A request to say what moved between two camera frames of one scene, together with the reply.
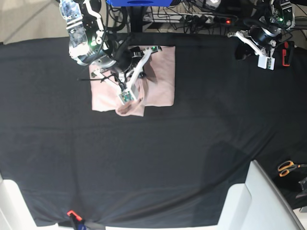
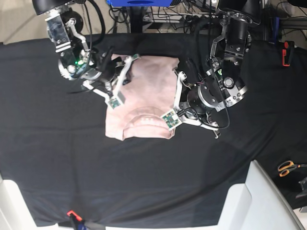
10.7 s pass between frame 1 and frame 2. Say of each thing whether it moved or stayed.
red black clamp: stayed
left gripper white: moved
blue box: stayed
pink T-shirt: moved
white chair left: stayed
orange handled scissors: stayed
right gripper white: moved
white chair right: stayed
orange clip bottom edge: stayed
